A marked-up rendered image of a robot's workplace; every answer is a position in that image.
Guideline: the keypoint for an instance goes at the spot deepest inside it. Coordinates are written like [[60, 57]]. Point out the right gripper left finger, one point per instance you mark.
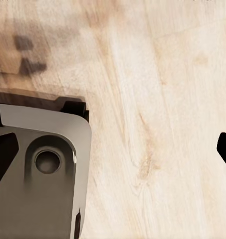
[[8, 150]]

